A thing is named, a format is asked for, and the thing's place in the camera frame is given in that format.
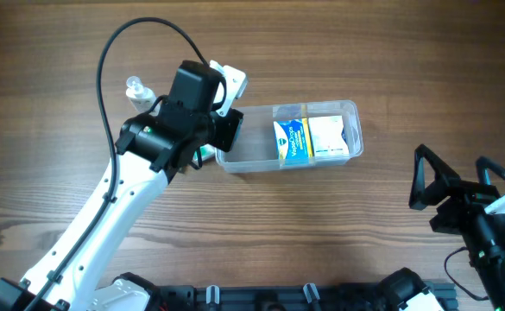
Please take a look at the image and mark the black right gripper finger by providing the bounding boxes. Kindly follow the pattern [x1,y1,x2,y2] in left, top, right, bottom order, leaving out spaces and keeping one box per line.
[408,143,463,212]
[476,156,505,185]

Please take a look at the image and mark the white green medicine box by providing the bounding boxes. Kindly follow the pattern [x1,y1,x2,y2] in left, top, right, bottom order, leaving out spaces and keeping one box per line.
[199,144,217,162]

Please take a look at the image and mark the blue yellow VapoDrops box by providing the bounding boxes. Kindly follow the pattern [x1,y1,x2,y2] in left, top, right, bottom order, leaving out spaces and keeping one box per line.
[273,118,313,167]

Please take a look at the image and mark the clear plastic container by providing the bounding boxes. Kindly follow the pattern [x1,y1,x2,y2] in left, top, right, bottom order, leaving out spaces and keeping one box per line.
[216,100,363,173]

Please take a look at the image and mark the white blue medicine box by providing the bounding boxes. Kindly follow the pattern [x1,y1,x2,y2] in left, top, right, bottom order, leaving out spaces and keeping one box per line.
[308,116,350,157]

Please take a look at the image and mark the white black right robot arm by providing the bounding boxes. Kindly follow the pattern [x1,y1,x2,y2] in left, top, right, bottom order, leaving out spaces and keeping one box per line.
[409,144,505,310]

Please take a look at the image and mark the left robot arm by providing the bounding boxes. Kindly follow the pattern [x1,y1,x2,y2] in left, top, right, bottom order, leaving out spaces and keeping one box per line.
[0,60,248,310]

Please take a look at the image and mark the white lotion bottle clear cap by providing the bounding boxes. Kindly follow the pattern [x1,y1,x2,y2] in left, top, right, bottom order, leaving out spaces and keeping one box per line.
[126,76,157,113]

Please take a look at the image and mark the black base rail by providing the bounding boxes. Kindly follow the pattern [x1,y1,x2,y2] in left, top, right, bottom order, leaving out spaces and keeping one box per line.
[152,283,392,311]

